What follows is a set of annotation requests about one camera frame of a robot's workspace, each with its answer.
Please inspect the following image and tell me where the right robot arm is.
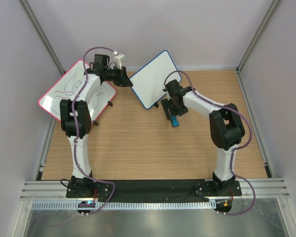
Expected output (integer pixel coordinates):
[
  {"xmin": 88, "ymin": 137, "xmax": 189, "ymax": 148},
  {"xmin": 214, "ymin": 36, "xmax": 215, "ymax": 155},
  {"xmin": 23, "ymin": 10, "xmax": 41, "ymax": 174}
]
[{"xmin": 161, "ymin": 80, "xmax": 245, "ymax": 196}]

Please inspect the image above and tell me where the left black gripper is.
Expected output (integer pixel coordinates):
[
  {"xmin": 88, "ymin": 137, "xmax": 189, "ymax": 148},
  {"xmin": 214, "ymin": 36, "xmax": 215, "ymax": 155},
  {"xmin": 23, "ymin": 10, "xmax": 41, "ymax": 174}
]
[{"xmin": 105, "ymin": 66, "xmax": 134, "ymax": 88}]

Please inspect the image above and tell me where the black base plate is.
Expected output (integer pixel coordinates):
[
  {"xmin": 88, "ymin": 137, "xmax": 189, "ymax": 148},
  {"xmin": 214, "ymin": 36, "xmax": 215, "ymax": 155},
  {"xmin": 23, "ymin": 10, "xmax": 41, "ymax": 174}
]
[{"xmin": 66, "ymin": 179, "xmax": 242, "ymax": 198}]

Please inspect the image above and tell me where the right corner aluminium post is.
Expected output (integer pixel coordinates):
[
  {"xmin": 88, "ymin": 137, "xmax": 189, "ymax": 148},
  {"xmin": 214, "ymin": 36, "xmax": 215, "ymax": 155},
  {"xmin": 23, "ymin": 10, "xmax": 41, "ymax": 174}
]
[{"xmin": 236, "ymin": 0, "xmax": 283, "ymax": 74}]

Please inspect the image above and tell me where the blue framed whiteboard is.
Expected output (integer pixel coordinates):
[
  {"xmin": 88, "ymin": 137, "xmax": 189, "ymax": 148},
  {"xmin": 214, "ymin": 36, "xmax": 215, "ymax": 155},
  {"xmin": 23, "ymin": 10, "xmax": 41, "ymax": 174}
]
[{"xmin": 130, "ymin": 50, "xmax": 182, "ymax": 109}]

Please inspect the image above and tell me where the left corner aluminium post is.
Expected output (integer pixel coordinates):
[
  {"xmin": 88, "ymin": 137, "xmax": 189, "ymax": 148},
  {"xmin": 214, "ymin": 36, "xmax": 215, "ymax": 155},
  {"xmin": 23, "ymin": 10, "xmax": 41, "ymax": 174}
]
[{"xmin": 19, "ymin": 0, "xmax": 66, "ymax": 75}]

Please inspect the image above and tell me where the pink board wire stand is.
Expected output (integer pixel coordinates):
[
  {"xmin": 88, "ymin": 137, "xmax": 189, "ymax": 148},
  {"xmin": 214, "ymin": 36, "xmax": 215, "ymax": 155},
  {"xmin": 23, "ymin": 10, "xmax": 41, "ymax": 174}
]
[{"xmin": 92, "ymin": 101, "xmax": 113, "ymax": 126}]

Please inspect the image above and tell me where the aluminium rail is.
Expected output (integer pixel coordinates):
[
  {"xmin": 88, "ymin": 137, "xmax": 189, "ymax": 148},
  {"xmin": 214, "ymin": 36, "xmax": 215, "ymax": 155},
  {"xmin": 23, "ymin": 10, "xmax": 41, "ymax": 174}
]
[{"xmin": 19, "ymin": 178, "xmax": 290, "ymax": 201}]

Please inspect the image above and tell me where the corner aluminium post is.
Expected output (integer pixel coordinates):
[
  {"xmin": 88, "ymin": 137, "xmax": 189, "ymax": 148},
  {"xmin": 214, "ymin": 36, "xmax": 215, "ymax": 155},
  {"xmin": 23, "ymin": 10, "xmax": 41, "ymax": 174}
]
[
  {"xmin": 19, "ymin": 0, "xmax": 66, "ymax": 75},
  {"xmin": 236, "ymin": 0, "xmax": 283, "ymax": 74}
]

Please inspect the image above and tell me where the blue whiteboard eraser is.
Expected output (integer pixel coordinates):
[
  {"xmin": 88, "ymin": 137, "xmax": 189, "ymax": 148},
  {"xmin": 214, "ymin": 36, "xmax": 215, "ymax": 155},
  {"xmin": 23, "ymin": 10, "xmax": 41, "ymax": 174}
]
[{"xmin": 171, "ymin": 115, "xmax": 180, "ymax": 127}]

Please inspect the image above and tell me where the pink framed whiteboard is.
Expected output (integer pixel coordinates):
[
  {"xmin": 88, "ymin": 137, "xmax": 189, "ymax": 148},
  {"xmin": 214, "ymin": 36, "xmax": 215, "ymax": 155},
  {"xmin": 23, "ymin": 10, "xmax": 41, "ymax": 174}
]
[{"xmin": 38, "ymin": 60, "xmax": 116, "ymax": 121}]

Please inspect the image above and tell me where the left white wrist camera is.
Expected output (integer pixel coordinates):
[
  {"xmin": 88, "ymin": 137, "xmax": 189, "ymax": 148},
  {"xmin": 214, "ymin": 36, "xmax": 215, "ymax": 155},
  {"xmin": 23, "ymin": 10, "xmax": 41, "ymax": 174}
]
[{"xmin": 113, "ymin": 51, "xmax": 126, "ymax": 69}]

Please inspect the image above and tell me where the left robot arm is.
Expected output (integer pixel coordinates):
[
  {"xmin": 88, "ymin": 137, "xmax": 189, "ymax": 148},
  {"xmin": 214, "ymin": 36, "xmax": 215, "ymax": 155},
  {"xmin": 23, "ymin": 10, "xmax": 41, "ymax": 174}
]
[{"xmin": 60, "ymin": 54, "xmax": 133, "ymax": 198}]

